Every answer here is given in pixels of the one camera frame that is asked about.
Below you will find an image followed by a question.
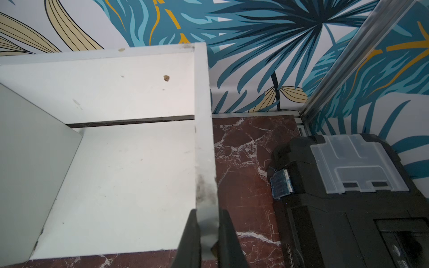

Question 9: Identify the white wooden bookshelf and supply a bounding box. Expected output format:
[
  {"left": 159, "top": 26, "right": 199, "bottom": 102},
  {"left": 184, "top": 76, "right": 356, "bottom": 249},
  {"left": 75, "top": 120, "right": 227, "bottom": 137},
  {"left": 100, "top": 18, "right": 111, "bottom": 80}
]
[{"left": 1, "top": 42, "right": 219, "bottom": 266}]

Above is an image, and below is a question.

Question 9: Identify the black plastic toolbox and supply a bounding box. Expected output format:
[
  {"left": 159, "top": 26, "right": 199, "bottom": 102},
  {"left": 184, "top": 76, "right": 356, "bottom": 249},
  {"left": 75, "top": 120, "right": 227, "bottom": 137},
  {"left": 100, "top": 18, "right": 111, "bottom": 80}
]
[{"left": 268, "top": 134, "right": 429, "bottom": 268}]

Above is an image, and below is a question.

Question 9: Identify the right aluminium frame post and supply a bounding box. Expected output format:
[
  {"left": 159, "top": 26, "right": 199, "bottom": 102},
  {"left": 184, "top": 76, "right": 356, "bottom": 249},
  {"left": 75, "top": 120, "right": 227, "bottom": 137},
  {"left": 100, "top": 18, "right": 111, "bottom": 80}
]
[{"left": 300, "top": 0, "right": 416, "bottom": 123}]

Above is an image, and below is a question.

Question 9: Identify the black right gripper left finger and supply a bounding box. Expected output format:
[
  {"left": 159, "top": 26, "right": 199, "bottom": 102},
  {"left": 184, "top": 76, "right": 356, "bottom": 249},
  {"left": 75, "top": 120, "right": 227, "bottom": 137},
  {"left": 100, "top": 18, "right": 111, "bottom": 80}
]
[{"left": 170, "top": 209, "right": 201, "bottom": 268}]

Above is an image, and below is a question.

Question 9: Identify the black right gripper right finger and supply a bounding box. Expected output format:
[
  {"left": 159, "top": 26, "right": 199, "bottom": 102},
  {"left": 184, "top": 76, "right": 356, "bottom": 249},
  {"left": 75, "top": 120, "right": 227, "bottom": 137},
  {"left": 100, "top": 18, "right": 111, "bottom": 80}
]
[{"left": 218, "top": 209, "right": 249, "bottom": 268}]

